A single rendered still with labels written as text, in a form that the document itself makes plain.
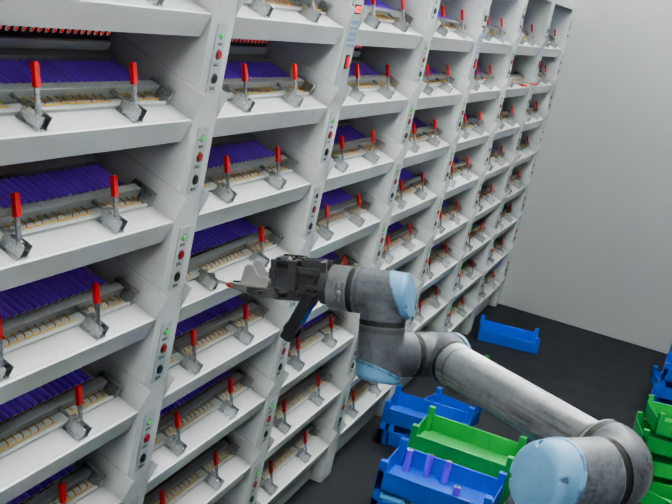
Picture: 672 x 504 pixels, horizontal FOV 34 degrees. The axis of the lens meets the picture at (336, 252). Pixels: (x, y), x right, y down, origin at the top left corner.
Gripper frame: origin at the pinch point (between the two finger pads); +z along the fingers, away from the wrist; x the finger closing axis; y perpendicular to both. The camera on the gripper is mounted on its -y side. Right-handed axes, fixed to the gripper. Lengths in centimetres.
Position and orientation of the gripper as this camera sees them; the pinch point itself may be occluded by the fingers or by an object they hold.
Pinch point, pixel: (237, 286)
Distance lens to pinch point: 225.3
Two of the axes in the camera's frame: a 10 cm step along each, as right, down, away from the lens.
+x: -3.3, 1.6, -9.3
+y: 0.4, -9.8, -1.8
